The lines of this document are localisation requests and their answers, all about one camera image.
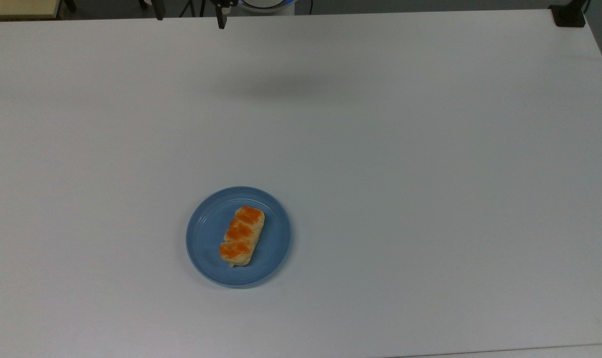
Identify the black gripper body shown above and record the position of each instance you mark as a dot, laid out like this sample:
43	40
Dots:
225	3

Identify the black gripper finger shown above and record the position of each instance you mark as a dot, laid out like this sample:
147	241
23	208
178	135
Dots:
222	17

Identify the orange topped bread loaf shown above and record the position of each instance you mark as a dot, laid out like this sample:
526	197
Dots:
242	235

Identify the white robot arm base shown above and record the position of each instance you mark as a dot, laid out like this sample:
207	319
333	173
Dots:
266	6

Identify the black tripod leg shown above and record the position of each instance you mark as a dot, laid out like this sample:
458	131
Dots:
159	10

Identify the beige wooden side table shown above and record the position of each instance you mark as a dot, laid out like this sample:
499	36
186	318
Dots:
20	8

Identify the blue round plate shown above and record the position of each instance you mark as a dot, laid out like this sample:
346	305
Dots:
206	238

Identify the white adjoining table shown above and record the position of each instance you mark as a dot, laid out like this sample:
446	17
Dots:
530	352

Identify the black clamp camera stand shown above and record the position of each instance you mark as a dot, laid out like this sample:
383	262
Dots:
569	16

